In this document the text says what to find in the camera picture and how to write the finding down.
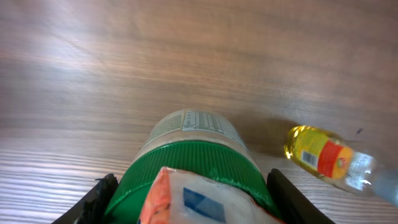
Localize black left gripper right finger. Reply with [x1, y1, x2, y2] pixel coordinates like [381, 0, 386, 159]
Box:
[267, 169, 334, 224]

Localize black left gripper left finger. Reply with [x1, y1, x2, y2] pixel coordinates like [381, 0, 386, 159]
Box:
[52, 174, 118, 224]

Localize yellow oil bottle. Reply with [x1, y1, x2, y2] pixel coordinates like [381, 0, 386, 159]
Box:
[284, 125, 397, 206]

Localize orange tissue pack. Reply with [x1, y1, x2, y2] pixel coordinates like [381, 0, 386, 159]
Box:
[137, 167, 283, 224]

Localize green lid jar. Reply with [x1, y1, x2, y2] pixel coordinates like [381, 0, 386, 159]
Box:
[105, 110, 281, 223]

